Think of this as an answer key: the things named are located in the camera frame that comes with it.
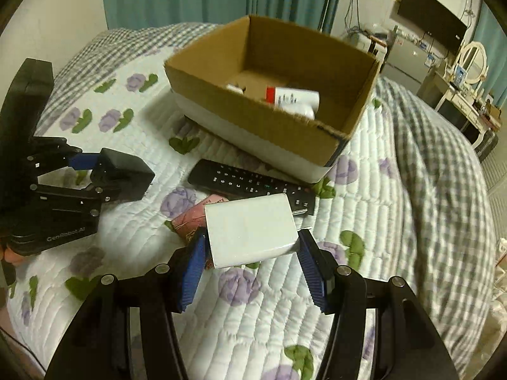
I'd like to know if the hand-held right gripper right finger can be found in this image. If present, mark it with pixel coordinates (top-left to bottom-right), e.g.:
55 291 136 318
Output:
298 229 460 380

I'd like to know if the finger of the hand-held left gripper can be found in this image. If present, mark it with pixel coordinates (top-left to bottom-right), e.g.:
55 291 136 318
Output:
29 182 121 215
29 136 100 172

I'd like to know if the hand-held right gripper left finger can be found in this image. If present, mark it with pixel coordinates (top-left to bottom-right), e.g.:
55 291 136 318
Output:
43 230 208 380

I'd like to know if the black rectangular box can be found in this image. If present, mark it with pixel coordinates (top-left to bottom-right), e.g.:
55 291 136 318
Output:
90 148 156 202

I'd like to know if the white rectangular box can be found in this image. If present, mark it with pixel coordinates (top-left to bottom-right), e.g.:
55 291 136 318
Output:
204 193 300 270

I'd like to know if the cardboard box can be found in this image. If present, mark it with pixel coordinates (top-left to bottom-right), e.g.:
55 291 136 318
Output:
164 15 383 183

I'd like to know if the person's left hand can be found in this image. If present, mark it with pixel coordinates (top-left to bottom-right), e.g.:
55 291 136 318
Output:
0 241 21 265

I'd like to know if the pink packet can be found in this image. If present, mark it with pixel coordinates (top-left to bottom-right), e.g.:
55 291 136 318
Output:
172 193 228 270

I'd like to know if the floral quilted bedspread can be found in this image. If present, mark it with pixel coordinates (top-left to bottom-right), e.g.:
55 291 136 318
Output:
8 22 436 380

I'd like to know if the black remote control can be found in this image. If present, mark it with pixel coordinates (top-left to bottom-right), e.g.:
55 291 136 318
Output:
187 159 317 217

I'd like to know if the grey checkered blanket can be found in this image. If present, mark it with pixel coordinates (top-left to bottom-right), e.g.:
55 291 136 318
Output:
372 75 500 367

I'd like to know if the white bottle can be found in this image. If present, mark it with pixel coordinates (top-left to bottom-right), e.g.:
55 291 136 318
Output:
273 102 316 120

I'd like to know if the white tube with red cap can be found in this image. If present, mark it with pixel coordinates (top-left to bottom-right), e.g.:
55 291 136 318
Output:
264 86 320 110

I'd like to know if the white vanity table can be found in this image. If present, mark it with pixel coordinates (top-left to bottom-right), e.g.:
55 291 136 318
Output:
435 67 502 150

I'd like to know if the grey refrigerator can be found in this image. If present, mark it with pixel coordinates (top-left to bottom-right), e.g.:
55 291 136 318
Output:
381 27 437 85

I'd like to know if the white appliance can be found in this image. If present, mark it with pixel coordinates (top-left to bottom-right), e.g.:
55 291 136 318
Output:
349 31 388 54

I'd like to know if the oval vanity mirror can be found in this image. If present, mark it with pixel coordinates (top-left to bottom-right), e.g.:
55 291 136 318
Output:
455 41 487 86

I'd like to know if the black cable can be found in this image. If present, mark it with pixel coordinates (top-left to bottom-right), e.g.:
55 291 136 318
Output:
0 330 45 377

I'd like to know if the wall-mounted black television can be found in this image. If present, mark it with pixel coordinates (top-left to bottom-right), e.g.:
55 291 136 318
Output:
397 0 468 54

